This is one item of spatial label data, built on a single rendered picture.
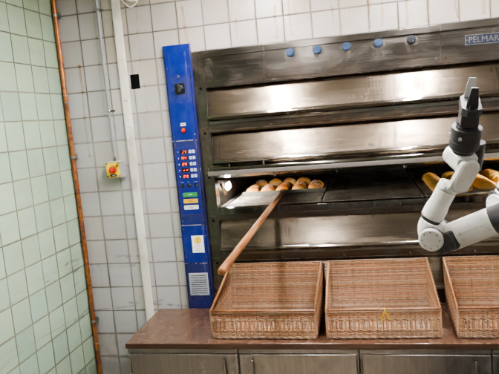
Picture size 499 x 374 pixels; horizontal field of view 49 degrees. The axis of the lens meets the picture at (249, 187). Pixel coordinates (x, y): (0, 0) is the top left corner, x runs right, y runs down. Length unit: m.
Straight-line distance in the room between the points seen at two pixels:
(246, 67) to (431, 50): 1.01
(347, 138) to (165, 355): 1.52
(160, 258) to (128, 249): 0.21
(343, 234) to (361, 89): 0.82
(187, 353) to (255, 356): 0.36
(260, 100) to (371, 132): 0.65
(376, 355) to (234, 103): 1.55
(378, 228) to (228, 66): 1.26
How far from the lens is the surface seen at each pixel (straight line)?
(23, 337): 3.16
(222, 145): 3.24
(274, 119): 3.15
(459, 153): 1.79
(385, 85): 3.13
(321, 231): 3.21
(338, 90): 3.13
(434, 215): 1.86
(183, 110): 3.25
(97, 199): 3.54
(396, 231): 3.20
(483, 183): 3.38
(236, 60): 3.23
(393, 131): 3.14
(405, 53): 3.16
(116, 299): 3.66
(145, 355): 3.07
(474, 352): 2.87
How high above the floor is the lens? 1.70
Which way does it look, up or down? 7 degrees down
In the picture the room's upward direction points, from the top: 5 degrees counter-clockwise
